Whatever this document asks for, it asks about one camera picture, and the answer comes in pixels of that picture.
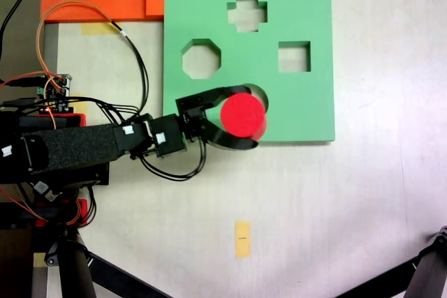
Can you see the yellow tape with mark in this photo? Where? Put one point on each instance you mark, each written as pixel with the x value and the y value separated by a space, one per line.
pixel 242 238

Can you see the square yellow tape piece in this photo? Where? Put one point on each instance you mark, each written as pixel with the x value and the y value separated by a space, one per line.
pixel 78 107

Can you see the circuit board with connectors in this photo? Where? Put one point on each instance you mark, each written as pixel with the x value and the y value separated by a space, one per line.
pixel 54 90

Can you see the green shape sorter board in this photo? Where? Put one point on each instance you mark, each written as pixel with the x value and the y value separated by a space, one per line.
pixel 297 102

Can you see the red cylinder block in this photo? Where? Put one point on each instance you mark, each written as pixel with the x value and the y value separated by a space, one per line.
pixel 242 114

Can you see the red base clamp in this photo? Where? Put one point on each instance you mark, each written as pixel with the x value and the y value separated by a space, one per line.
pixel 82 210
pixel 78 120

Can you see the black tripod strut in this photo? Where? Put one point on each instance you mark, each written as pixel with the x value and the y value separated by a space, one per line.
pixel 129 282
pixel 380 282

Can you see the black tripod leg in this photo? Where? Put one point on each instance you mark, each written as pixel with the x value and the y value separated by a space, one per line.
pixel 75 270
pixel 431 263

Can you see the long yellow tape strip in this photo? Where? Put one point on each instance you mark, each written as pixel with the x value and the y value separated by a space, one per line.
pixel 99 28

